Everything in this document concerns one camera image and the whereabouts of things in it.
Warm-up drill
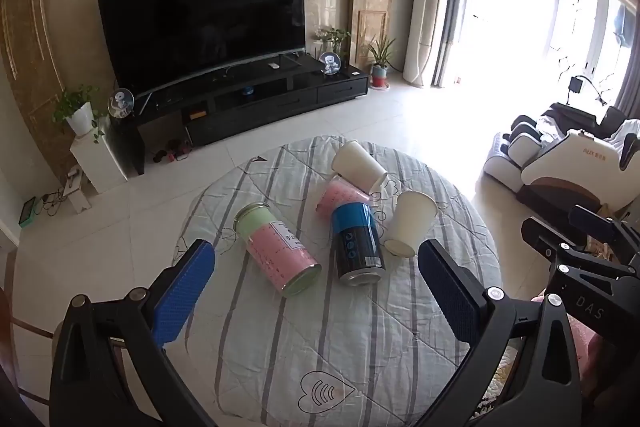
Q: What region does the striped grey table cloth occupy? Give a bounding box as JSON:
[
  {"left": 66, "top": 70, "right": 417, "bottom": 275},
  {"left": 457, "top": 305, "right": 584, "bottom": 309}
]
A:
[{"left": 167, "top": 135, "right": 522, "bottom": 427}]

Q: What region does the potted plant in striped pot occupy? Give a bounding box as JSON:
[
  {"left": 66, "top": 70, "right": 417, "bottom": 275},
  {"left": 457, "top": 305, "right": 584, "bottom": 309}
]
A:
[{"left": 366, "top": 34, "right": 397, "bottom": 90}]

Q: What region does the potted plant in white pot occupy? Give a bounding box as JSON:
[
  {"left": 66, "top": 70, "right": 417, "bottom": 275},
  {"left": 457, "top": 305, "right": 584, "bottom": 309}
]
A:
[{"left": 52, "top": 84, "right": 109, "bottom": 144}]

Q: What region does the white and brown massage chair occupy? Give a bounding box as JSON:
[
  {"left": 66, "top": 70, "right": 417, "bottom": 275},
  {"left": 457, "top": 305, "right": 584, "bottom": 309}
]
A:
[{"left": 482, "top": 102, "right": 640, "bottom": 214}]

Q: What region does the power strip with cables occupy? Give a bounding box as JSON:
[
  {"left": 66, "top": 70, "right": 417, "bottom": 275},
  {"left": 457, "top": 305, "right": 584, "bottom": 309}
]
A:
[{"left": 39, "top": 184, "right": 77, "bottom": 214}]

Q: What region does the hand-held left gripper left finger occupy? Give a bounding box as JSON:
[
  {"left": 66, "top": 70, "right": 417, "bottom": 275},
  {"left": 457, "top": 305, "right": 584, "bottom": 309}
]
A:
[{"left": 48, "top": 238, "right": 217, "bottom": 427}]

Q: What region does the black tablet stand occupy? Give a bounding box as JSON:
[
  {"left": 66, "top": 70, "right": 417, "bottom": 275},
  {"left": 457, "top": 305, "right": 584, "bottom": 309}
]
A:
[{"left": 567, "top": 75, "right": 610, "bottom": 108}]

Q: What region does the pink paper cup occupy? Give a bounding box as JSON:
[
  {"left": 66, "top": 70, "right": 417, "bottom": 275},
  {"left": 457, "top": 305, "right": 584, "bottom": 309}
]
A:
[{"left": 317, "top": 174, "right": 373, "bottom": 220}]

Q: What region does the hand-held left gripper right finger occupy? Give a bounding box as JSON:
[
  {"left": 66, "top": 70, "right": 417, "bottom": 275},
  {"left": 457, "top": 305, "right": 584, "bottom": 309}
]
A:
[{"left": 416, "top": 238, "right": 585, "bottom": 427}]

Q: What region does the white plant pedestal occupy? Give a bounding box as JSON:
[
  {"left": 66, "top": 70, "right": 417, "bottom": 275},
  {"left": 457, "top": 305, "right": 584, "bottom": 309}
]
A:
[{"left": 69, "top": 133, "right": 129, "bottom": 196}]

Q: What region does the black television stand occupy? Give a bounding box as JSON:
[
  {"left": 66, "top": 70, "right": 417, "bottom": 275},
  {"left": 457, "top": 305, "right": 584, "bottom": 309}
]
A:
[{"left": 111, "top": 56, "right": 370, "bottom": 176}]

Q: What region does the blue and black can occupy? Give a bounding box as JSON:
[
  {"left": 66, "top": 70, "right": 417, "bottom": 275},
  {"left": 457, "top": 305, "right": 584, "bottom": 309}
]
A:
[{"left": 332, "top": 202, "right": 387, "bottom": 286}]

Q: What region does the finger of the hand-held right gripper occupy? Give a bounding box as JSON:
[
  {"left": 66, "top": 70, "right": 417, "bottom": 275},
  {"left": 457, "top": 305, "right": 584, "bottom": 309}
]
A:
[
  {"left": 521, "top": 216, "right": 608, "bottom": 269},
  {"left": 569, "top": 205, "right": 640, "bottom": 254}
]

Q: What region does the white paper cup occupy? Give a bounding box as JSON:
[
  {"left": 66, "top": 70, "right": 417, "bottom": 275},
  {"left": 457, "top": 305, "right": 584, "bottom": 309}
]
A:
[
  {"left": 383, "top": 191, "right": 437, "bottom": 257},
  {"left": 331, "top": 140, "right": 389, "bottom": 194}
]

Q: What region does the black curved television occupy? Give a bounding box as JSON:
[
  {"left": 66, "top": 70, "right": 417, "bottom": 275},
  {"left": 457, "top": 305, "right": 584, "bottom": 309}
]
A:
[{"left": 97, "top": 0, "right": 307, "bottom": 100}]

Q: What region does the small green vine plant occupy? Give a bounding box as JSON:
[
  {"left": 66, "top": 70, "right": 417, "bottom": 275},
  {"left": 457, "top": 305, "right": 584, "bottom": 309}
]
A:
[{"left": 314, "top": 26, "right": 352, "bottom": 58}]

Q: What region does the teal box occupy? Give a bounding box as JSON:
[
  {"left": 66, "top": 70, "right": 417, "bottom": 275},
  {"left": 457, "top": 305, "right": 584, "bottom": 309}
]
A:
[{"left": 18, "top": 196, "right": 37, "bottom": 227}]

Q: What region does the green and pink can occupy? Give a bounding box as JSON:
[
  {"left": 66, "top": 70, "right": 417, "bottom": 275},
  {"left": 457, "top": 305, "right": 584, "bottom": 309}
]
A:
[{"left": 233, "top": 202, "right": 322, "bottom": 297}]

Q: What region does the white standing air conditioner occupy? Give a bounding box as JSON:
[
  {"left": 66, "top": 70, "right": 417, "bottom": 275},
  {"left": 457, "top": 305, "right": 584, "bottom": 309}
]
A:
[{"left": 403, "top": 0, "right": 454, "bottom": 87}]

